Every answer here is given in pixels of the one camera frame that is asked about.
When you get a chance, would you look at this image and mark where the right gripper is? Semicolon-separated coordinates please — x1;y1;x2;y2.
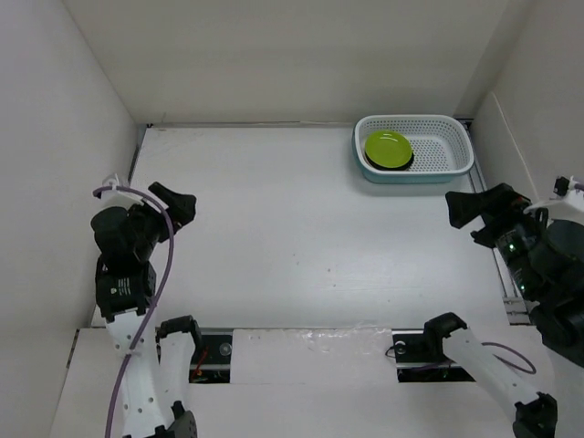
446;180;558;297

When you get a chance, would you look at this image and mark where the large black plate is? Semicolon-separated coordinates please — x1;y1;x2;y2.
365;154;415;172

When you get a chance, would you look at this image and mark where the green plate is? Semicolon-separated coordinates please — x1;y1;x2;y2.
364;130;414;166

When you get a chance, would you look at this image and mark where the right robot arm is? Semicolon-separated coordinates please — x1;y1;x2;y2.
422;177;583;437

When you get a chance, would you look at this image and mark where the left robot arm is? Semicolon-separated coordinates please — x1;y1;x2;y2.
90;177;203;437

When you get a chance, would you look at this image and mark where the white and teal plastic bin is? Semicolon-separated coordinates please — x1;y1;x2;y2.
352;114;475;184

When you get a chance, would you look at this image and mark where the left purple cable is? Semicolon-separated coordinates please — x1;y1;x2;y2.
92;184;176;438

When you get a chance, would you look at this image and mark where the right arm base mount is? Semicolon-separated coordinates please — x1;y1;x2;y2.
385;328;474;383

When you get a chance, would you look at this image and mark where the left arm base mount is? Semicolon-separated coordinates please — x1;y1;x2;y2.
189;328;234;384

